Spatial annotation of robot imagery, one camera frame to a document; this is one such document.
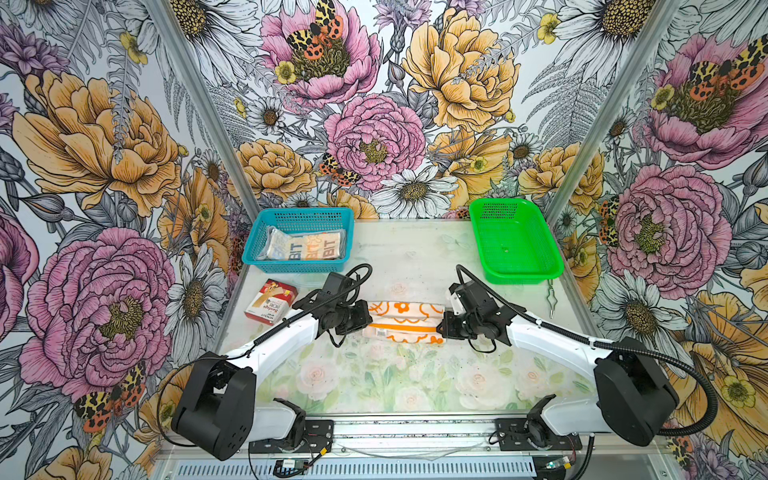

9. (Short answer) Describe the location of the orange patterned towel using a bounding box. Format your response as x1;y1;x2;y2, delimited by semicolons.
362;301;445;345

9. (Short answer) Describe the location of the printed cream towel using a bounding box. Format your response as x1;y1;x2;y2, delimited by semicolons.
258;227;346;261

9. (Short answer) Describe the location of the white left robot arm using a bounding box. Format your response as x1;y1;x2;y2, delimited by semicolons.
168;263;373;460

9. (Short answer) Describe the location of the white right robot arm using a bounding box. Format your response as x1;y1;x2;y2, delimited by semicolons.
438;281;679;449

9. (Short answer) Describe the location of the red and white carton box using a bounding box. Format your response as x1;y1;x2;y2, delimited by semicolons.
244;279;298;325

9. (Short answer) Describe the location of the green plastic basket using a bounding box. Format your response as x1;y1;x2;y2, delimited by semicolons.
469;198;565;285

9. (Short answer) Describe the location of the teal plastic basket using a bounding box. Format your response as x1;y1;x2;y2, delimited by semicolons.
242;207;354;274

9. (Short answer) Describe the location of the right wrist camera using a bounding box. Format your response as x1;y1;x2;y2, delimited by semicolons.
448;293;466;316

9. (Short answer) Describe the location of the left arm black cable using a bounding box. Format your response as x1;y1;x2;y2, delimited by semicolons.
155;262;374;448

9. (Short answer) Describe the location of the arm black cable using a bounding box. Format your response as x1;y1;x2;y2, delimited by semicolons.
454;263;719;480
155;262;374;448

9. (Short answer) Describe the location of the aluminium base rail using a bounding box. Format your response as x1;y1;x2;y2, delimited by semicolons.
155;412;667;480

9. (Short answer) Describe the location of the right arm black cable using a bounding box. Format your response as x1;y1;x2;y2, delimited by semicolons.
454;263;719;480

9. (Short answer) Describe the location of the right aluminium frame post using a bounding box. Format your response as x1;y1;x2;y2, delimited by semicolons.
545;0;681;222

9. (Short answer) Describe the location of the aluminium frame post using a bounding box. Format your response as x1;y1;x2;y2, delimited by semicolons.
545;0;681;222
147;1;260;221

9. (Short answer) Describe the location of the left aluminium frame post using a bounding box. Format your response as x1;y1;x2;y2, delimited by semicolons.
147;1;260;221

